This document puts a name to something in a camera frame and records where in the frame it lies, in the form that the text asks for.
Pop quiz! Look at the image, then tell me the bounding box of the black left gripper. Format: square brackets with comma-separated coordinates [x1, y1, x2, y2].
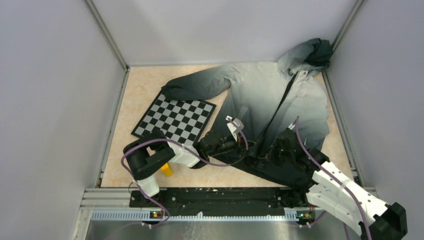
[207, 131, 257, 157]

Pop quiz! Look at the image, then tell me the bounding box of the grey gradient hooded jacket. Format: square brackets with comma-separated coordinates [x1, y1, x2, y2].
[162, 38, 333, 186]

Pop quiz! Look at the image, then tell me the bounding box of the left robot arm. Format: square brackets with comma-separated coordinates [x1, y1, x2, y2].
[121, 130, 251, 207]

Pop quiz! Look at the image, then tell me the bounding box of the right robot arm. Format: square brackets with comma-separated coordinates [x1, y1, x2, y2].
[265, 128, 408, 240]

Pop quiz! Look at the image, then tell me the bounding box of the black white checkerboard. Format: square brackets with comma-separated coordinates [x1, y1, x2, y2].
[131, 91, 216, 145]

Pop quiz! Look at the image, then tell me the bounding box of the yellow block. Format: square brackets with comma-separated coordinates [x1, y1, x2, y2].
[160, 163, 173, 177]

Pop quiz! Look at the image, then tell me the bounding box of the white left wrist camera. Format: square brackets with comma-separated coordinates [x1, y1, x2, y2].
[225, 115, 244, 141]

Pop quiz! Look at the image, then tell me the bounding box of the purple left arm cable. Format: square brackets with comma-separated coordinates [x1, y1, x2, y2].
[120, 115, 250, 229]

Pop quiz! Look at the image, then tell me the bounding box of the grey cable duct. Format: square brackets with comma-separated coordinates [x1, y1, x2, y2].
[91, 210, 299, 222]

